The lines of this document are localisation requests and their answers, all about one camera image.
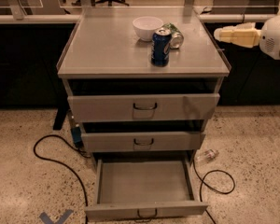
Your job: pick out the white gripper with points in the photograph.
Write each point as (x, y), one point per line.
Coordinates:
(272, 34)

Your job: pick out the blue pepsi can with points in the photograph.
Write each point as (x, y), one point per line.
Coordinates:
(161, 46)

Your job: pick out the green soda can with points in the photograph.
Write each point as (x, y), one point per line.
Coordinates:
(177, 37)

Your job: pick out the middle grey drawer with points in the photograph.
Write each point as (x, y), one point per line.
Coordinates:
(152, 141)

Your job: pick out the grey drawer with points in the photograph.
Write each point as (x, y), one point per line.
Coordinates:
(143, 189)
(143, 107)
(152, 141)

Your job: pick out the grey drawer cabinet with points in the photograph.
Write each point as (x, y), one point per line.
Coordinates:
(106, 57)

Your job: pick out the top grey drawer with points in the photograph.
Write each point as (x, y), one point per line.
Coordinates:
(143, 107)

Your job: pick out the bottom grey drawer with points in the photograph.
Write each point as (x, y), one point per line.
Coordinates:
(143, 189)

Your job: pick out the white bowl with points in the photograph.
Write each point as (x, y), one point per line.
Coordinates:
(145, 27)

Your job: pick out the clear plastic bottle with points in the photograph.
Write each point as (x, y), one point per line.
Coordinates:
(206, 156)

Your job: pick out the blue power adapter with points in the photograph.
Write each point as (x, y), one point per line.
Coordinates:
(76, 135)

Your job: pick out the blue tape mark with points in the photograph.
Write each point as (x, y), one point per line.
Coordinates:
(61, 219)

